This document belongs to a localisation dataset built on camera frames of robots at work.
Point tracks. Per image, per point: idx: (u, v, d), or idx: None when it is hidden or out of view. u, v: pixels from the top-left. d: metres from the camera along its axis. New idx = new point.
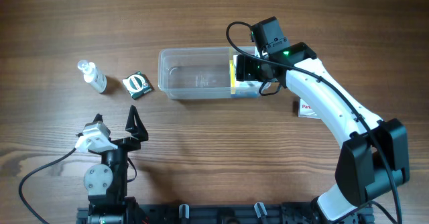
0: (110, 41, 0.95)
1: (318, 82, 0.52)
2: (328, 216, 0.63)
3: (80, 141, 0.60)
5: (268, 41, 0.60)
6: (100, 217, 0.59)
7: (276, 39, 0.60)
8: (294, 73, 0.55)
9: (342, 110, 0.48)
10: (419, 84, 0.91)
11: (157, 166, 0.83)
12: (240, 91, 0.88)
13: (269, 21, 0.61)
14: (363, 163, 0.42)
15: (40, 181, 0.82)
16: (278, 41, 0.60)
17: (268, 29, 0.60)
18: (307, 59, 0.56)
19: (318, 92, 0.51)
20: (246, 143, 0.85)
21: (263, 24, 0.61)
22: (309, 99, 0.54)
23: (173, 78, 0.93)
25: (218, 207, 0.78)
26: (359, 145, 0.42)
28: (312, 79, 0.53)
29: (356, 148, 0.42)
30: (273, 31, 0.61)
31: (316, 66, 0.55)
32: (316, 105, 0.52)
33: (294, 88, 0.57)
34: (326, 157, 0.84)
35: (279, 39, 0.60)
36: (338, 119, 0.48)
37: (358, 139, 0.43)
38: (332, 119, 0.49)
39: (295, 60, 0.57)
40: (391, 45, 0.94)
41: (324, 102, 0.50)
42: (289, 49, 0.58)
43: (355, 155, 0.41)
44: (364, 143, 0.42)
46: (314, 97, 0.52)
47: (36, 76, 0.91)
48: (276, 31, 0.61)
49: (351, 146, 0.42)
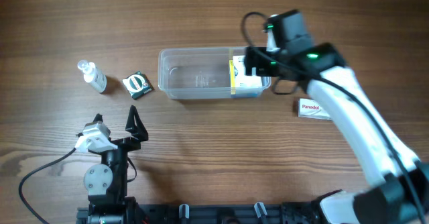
0: (110, 41, 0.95)
1: (348, 100, 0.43)
2: (329, 217, 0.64)
3: (80, 141, 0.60)
5: (289, 37, 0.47)
6: (100, 217, 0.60)
7: (299, 35, 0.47)
8: (318, 82, 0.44)
9: (377, 141, 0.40)
10: (420, 84, 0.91)
11: (157, 166, 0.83)
12: (240, 91, 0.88)
13: (291, 15, 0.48)
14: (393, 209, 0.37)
15: (40, 181, 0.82)
16: (301, 37, 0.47)
17: (290, 23, 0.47)
18: (335, 68, 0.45)
19: (348, 111, 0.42)
20: (246, 143, 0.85)
21: (285, 17, 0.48)
22: (332, 115, 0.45)
23: (173, 78, 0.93)
25: (217, 207, 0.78)
26: (395, 189, 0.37)
28: (342, 96, 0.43)
29: (391, 192, 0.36)
30: (295, 25, 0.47)
31: (346, 77, 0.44)
32: (341, 125, 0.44)
33: (314, 96, 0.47)
34: (326, 157, 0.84)
35: (302, 35, 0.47)
36: (371, 151, 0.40)
37: (393, 181, 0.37)
38: (361, 148, 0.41)
39: (323, 66, 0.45)
40: (391, 45, 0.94)
41: (354, 129, 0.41)
42: (316, 50, 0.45)
43: (389, 200, 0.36)
44: (399, 186, 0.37)
46: (342, 117, 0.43)
47: (36, 76, 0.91)
48: (298, 25, 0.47)
49: (385, 190, 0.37)
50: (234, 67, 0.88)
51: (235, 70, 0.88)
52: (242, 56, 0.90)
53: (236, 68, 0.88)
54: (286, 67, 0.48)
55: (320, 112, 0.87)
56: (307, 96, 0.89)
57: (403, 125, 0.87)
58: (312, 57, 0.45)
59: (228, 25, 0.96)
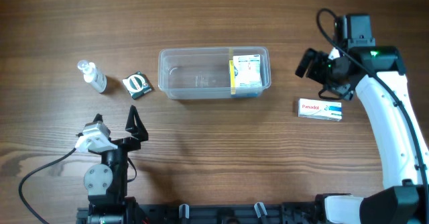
0: (110, 41, 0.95)
1: (394, 106, 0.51)
2: (329, 216, 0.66)
3: (80, 141, 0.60)
5: (352, 37, 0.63)
6: (100, 217, 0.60)
7: (361, 35, 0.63)
8: (373, 84, 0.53)
9: (407, 149, 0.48)
10: (420, 85, 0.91)
11: (157, 166, 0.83)
12: (240, 91, 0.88)
13: (360, 17, 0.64)
14: (403, 213, 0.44)
15: (40, 181, 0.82)
16: (363, 39, 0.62)
17: (356, 24, 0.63)
18: (392, 72, 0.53)
19: (395, 125, 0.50)
20: (246, 143, 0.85)
21: (354, 17, 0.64)
22: (375, 119, 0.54)
23: (173, 78, 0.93)
25: (217, 207, 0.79)
26: (410, 196, 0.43)
28: (389, 100, 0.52)
29: (405, 197, 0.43)
30: (361, 27, 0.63)
31: (401, 84, 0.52)
32: (382, 133, 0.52)
33: (366, 103, 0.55)
34: (326, 157, 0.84)
35: (365, 37, 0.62)
36: (402, 158, 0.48)
37: (410, 190, 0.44)
38: (391, 153, 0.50)
39: (381, 64, 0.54)
40: (391, 45, 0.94)
41: (400, 137, 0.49)
42: (379, 50, 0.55)
43: (400, 203, 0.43)
44: (414, 196, 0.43)
46: (382, 122, 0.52)
47: (36, 76, 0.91)
48: (364, 27, 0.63)
49: (401, 194, 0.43)
50: (234, 67, 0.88)
51: (235, 70, 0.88)
52: (242, 56, 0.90)
53: (236, 68, 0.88)
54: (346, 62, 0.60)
55: (324, 112, 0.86)
56: (307, 96, 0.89)
57: None
58: (373, 54, 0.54)
59: (228, 25, 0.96)
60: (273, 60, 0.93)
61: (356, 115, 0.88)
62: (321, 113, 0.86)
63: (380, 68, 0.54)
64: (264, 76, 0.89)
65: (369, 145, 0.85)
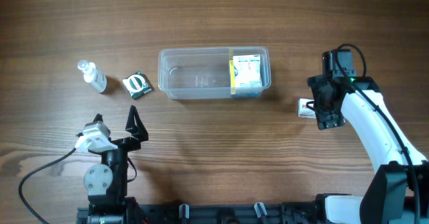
0: (110, 41, 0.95)
1: (374, 111, 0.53)
2: (329, 216, 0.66)
3: (80, 141, 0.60)
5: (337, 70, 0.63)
6: (100, 217, 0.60)
7: (345, 68, 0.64)
8: (354, 96, 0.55)
9: (390, 139, 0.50)
10: (419, 85, 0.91)
11: (157, 166, 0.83)
12: (240, 91, 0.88)
13: (345, 51, 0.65)
14: (395, 192, 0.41)
15: (40, 181, 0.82)
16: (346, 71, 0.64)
17: (340, 58, 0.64)
18: (369, 90, 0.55)
19: (376, 121, 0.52)
20: (246, 144, 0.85)
21: (340, 52, 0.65)
22: (360, 124, 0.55)
23: (173, 78, 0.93)
25: (217, 207, 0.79)
26: (397, 172, 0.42)
28: (369, 107, 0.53)
29: (393, 174, 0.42)
30: (345, 61, 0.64)
31: (378, 98, 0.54)
32: (366, 133, 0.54)
33: (349, 113, 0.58)
34: (326, 157, 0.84)
35: (348, 70, 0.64)
36: (386, 147, 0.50)
37: (398, 168, 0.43)
38: (377, 146, 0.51)
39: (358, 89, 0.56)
40: (390, 45, 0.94)
41: (381, 131, 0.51)
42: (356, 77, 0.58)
43: (389, 180, 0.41)
44: (403, 172, 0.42)
46: (364, 122, 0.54)
47: (36, 76, 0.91)
48: (348, 62, 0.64)
49: (389, 171, 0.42)
50: (234, 67, 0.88)
51: (235, 70, 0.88)
52: (241, 56, 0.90)
53: (236, 68, 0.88)
54: (330, 88, 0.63)
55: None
56: (306, 96, 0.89)
57: (402, 125, 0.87)
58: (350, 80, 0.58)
59: (228, 25, 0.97)
60: (273, 60, 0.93)
61: None
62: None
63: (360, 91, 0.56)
64: (264, 76, 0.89)
65: None
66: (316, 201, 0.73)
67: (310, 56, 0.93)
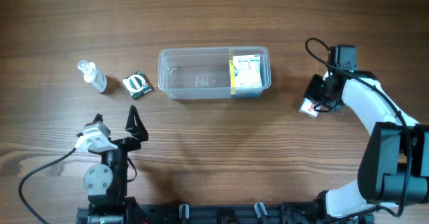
0: (110, 41, 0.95)
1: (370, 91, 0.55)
2: (328, 210, 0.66)
3: (80, 141, 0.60)
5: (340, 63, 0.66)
6: (100, 217, 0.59)
7: (348, 63, 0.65)
8: (352, 82, 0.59)
9: (385, 107, 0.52)
10: (420, 85, 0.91)
11: (157, 166, 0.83)
12: (240, 92, 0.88)
13: (347, 47, 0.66)
14: (389, 145, 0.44)
15: (40, 181, 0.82)
16: (349, 65, 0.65)
17: (344, 52, 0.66)
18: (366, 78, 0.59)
19: (371, 95, 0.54)
20: (246, 143, 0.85)
21: (342, 48, 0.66)
22: (359, 105, 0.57)
23: (173, 78, 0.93)
25: (218, 207, 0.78)
26: (391, 127, 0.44)
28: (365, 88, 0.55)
29: (387, 127, 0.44)
30: (349, 56, 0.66)
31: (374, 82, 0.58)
32: (363, 109, 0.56)
33: (349, 98, 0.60)
34: (326, 157, 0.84)
35: (351, 64, 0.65)
36: (381, 113, 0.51)
37: (391, 125, 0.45)
38: (373, 117, 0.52)
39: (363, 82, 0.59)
40: (390, 45, 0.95)
41: (377, 102, 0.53)
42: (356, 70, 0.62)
43: (383, 133, 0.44)
44: (396, 128, 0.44)
46: (360, 98, 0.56)
47: (36, 76, 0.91)
48: (350, 57, 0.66)
49: (383, 126, 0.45)
50: (234, 66, 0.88)
51: (235, 70, 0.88)
52: (241, 56, 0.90)
53: (236, 68, 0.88)
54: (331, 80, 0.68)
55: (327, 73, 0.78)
56: None
57: None
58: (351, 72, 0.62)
59: (228, 25, 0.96)
60: (273, 60, 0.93)
61: (355, 114, 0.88)
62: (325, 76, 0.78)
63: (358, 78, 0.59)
64: (264, 76, 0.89)
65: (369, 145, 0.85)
66: (317, 200, 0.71)
67: (310, 56, 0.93)
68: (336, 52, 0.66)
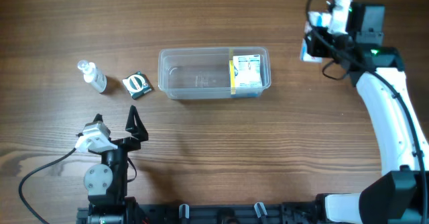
0: (110, 41, 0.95)
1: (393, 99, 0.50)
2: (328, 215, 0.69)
3: (80, 141, 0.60)
5: (362, 29, 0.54)
6: (100, 217, 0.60)
7: (371, 28, 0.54)
8: (372, 78, 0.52)
9: (406, 139, 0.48)
10: (420, 85, 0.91)
11: (157, 166, 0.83)
12: (240, 92, 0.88)
13: (376, 7, 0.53)
14: (401, 198, 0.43)
15: (40, 181, 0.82)
16: (373, 31, 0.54)
17: (369, 15, 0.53)
18: (392, 67, 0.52)
19: (391, 111, 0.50)
20: (246, 144, 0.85)
21: (369, 8, 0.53)
22: (374, 113, 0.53)
23: (173, 78, 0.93)
25: (218, 207, 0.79)
26: (407, 182, 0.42)
28: (387, 95, 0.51)
29: (401, 182, 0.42)
30: (373, 19, 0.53)
31: (399, 80, 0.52)
32: (378, 121, 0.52)
33: (365, 92, 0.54)
34: (326, 157, 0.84)
35: (375, 32, 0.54)
36: (399, 142, 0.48)
37: (407, 175, 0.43)
38: (389, 140, 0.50)
39: (381, 62, 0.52)
40: (390, 45, 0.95)
41: (397, 124, 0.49)
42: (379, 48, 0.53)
43: (397, 188, 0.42)
44: (411, 180, 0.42)
46: (380, 108, 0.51)
47: (36, 76, 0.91)
48: (376, 21, 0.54)
49: (397, 179, 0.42)
50: (234, 67, 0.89)
51: (235, 70, 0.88)
52: (241, 56, 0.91)
53: (236, 68, 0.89)
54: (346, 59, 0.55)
55: (343, 17, 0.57)
56: (306, 97, 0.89)
57: None
58: (373, 52, 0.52)
59: (228, 25, 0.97)
60: (273, 60, 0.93)
61: (355, 114, 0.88)
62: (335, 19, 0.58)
63: (380, 66, 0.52)
64: (264, 76, 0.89)
65: (369, 145, 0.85)
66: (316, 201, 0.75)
67: None
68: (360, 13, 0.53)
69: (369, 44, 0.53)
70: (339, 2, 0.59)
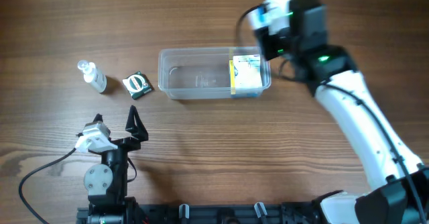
0: (110, 41, 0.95)
1: (357, 106, 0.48)
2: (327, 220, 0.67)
3: (80, 141, 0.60)
5: (306, 35, 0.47)
6: (100, 217, 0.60)
7: (316, 32, 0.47)
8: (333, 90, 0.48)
9: (382, 147, 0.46)
10: (420, 85, 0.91)
11: (157, 166, 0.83)
12: (240, 92, 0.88)
13: (315, 8, 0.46)
14: (397, 212, 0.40)
15: (40, 181, 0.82)
16: (317, 35, 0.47)
17: (293, 25, 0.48)
18: (344, 71, 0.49)
19: (359, 119, 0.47)
20: (246, 143, 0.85)
21: (308, 12, 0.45)
22: (345, 125, 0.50)
23: (173, 78, 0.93)
25: (218, 207, 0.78)
26: (397, 194, 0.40)
28: (350, 102, 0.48)
29: (393, 196, 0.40)
30: (314, 23, 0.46)
31: (356, 83, 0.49)
32: (351, 133, 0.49)
33: (329, 104, 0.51)
34: (326, 157, 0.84)
35: (319, 36, 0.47)
36: (377, 152, 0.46)
37: (395, 186, 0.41)
38: (366, 152, 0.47)
39: (332, 68, 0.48)
40: (390, 45, 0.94)
41: (369, 134, 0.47)
42: (328, 53, 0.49)
43: (391, 204, 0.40)
44: (401, 190, 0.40)
46: (346, 118, 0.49)
47: (36, 76, 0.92)
48: (318, 23, 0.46)
49: (388, 194, 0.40)
50: (234, 67, 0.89)
51: (235, 70, 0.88)
52: (241, 56, 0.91)
53: (236, 68, 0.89)
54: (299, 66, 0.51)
55: (285, 5, 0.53)
56: (306, 97, 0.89)
57: (403, 126, 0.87)
58: (323, 60, 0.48)
59: (228, 25, 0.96)
60: (273, 60, 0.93)
61: None
62: (278, 13, 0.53)
63: (332, 72, 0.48)
64: (263, 75, 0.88)
65: None
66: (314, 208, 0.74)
67: None
68: (304, 11, 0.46)
69: (315, 48, 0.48)
70: (269, 1, 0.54)
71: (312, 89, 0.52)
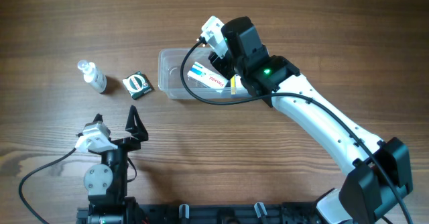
0: (110, 41, 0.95)
1: (308, 104, 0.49)
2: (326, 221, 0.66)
3: (80, 141, 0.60)
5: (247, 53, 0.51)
6: (100, 217, 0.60)
7: (254, 49, 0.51)
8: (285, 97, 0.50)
9: (341, 135, 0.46)
10: (420, 85, 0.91)
11: (157, 166, 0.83)
12: (240, 92, 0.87)
13: (247, 29, 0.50)
14: (371, 192, 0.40)
15: (40, 181, 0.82)
16: (257, 51, 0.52)
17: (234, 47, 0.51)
18: (289, 77, 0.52)
19: (314, 114, 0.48)
20: (246, 143, 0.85)
21: (241, 33, 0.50)
22: (305, 125, 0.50)
23: (173, 78, 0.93)
25: (217, 207, 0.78)
26: (364, 176, 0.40)
28: (301, 101, 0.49)
29: (363, 179, 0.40)
30: (249, 41, 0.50)
31: (301, 84, 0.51)
32: (311, 131, 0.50)
33: (287, 110, 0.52)
34: (326, 157, 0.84)
35: (257, 51, 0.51)
36: (337, 141, 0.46)
37: (363, 169, 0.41)
38: (328, 145, 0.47)
39: (277, 78, 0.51)
40: (390, 45, 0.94)
41: (326, 128, 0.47)
42: (270, 65, 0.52)
43: (364, 187, 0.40)
44: (369, 172, 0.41)
46: (303, 119, 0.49)
47: (36, 76, 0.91)
48: (255, 41, 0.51)
49: (358, 179, 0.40)
50: None
51: None
52: None
53: None
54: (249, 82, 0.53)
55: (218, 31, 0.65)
56: None
57: (403, 126, 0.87)
58: (266, 72, 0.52)
59: None
60: None
61: (356, 114, 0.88)
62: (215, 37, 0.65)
63: (279, 81, 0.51)
64: None
65: None
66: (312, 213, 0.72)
67: (310, 56, 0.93)
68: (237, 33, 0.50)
69: (257, 64, 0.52)
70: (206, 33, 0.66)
71: (267, 100, 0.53)
